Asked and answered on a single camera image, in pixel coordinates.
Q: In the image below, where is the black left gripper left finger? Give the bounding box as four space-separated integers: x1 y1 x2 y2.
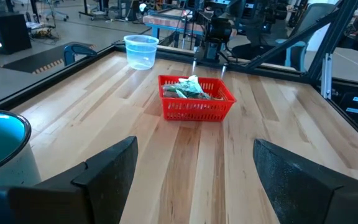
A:
9 135 139 224

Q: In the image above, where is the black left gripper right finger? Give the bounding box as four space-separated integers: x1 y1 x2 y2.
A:
252 138 358 224

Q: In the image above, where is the play dollar bill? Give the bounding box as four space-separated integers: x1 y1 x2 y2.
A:
161 82 183 100
178 75 205 98

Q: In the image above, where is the clear plastic cup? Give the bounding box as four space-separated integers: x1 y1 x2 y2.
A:
123 34 160 71

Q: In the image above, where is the blue-grey metal table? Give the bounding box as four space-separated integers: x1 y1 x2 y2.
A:
142 8 206 49

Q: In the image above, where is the red plastic basket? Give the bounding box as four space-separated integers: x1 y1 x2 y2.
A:
157 74 237 123

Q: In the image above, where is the teal office chair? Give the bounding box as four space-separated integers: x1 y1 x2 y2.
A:
274 2 334 73

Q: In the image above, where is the black controller box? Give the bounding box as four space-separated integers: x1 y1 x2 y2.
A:
330 90 358 128

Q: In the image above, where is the teal green mug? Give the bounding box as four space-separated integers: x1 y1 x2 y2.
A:
0 109 42 188

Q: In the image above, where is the hazard striped black mat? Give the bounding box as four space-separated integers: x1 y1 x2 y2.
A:
0 41 98 75

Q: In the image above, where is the background office chair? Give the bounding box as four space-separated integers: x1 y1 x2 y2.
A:
44 0 70 23

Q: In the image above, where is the black computer tower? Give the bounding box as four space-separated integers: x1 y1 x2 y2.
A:
0 12 33 55

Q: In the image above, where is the silver frame bracket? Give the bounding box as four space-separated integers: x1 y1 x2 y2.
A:
320 52 334 100

